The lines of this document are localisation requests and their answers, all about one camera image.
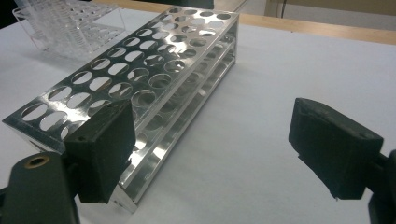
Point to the metal tube rack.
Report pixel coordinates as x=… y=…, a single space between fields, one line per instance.
x=146 y=174

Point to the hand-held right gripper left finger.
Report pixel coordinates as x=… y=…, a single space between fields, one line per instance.
x=102 y=155

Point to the clear acrylic tube rack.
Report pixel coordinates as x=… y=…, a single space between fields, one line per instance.
x=68 y=31

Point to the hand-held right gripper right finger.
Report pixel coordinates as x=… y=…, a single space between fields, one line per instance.
x=336 y=149

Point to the light wooden furniture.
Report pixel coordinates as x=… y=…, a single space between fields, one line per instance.
x=342 y=6

